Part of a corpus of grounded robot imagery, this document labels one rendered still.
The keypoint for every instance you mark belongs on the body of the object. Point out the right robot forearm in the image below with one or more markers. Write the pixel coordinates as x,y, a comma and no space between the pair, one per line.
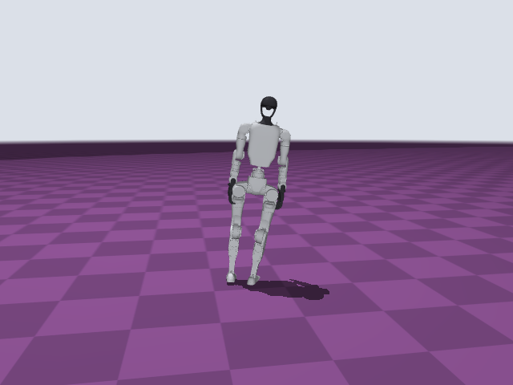
282,177

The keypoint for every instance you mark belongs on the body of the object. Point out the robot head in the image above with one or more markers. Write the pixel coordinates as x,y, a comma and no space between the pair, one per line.
269,103

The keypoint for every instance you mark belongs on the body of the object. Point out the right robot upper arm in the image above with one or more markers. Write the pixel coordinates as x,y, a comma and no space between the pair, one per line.
284,148

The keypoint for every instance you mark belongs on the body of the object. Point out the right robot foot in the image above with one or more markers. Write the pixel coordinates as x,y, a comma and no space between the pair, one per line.
252,280

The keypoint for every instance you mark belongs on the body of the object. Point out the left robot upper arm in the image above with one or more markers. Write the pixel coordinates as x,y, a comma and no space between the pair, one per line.
241,140

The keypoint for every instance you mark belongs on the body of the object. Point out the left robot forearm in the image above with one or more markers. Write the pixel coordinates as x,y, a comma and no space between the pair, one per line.
235,167

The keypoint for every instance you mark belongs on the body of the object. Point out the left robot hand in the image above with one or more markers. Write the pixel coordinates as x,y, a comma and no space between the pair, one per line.
233,181

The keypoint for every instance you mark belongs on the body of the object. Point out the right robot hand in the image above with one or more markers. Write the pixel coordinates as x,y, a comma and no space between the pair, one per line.
280,197

